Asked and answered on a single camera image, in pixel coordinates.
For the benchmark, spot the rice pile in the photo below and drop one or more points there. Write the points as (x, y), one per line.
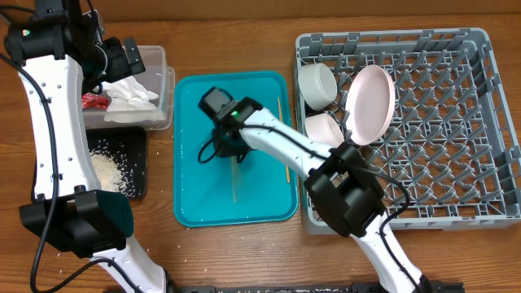
(112, 169)

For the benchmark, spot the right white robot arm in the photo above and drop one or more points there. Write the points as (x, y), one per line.
(345, 192)

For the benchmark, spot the small pink plate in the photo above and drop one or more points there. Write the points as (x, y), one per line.
(323, 128)

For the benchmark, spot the crumpled white tissue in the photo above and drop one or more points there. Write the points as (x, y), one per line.
(131, 102)

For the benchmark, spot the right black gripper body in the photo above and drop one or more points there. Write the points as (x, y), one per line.
(232, 147)

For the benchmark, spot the large white plate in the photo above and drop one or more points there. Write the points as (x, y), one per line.
(370, 105)

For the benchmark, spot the wooden chopstick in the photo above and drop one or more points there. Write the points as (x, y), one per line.
(233, 168)
(280, 116)

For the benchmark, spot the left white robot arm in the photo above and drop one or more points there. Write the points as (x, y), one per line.
(60, 54)

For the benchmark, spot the teal plastic tray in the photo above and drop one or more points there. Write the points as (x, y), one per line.
(202, 194)

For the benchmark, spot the small white bowl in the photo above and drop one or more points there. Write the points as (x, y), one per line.
(317, 85)

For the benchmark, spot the clear plastic bin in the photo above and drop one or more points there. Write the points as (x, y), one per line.
(159, 78)

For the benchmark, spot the black tray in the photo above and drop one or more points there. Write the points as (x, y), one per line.
(132, 141)

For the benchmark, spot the grey dish rack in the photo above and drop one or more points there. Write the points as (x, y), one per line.
(451, 145)

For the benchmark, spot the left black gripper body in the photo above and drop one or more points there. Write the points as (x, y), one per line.
(109, 63)

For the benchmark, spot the red wrapper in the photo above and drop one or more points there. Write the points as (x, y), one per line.
(94, 101)

